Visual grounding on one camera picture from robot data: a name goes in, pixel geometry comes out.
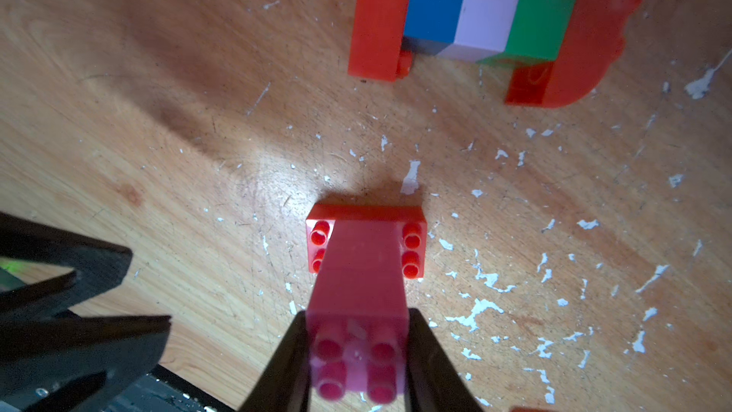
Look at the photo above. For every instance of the pink lego brick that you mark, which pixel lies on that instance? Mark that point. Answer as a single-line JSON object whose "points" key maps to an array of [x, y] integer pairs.
{"points": [[358, 353], [348, 287]]}

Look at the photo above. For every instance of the lilac lego brick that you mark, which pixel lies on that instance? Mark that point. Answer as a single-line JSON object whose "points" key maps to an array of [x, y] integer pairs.
{"points": [[483, 30]]}

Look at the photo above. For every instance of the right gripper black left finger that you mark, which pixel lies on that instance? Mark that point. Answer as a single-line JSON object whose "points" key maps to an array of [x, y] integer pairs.
{"points": [[285, 384]]}

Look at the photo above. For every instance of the blue lego brick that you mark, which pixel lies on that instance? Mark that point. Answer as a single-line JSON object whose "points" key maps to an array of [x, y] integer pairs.
{"points": [[431, 25]]}

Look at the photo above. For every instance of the long red lego brick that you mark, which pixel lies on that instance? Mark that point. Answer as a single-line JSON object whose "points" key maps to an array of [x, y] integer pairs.
{"points": [[398, 229]]}

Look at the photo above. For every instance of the green lego brick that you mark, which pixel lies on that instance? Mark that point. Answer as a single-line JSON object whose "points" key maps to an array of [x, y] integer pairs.
{"points": [[536, 35]]}

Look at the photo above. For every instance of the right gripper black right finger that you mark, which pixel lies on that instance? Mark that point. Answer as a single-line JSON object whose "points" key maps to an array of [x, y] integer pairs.
{"points": [[432, 383]]}

